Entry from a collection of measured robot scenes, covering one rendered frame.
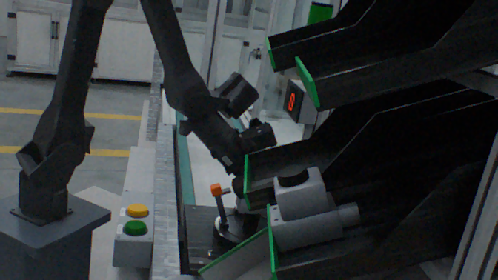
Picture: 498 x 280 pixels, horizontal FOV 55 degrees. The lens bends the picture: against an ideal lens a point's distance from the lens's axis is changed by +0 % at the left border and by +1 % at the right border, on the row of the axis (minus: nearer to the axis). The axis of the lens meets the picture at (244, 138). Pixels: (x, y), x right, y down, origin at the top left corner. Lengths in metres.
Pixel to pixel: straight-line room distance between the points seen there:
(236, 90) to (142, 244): 0.33
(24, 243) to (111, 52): 5.51
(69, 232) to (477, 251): 0.53
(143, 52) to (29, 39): 1.29
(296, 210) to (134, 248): 0.52
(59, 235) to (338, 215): 0.41
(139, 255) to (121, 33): 5.31
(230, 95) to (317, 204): 0.43
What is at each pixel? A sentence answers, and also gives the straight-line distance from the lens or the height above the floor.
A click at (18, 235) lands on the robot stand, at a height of 1.06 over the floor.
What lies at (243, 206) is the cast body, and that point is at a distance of 0.89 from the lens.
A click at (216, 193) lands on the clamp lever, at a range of 0.89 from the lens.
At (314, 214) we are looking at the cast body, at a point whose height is 1.24.
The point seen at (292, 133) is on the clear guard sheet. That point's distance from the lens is 1.23.
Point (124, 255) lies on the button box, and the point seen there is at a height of 0.93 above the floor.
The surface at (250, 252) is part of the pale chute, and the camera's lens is 0.72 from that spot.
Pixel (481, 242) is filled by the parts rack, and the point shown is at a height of 1.28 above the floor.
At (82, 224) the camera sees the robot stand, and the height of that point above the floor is 1.06.
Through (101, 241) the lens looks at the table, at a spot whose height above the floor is 0.86.
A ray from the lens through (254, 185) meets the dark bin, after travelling 0.61.
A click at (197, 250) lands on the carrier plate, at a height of 0.97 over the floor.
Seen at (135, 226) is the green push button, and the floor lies 0.97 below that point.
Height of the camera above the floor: 1.43
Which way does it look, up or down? 18 degrees down
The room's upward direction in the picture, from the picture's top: 9 degrees clockwise
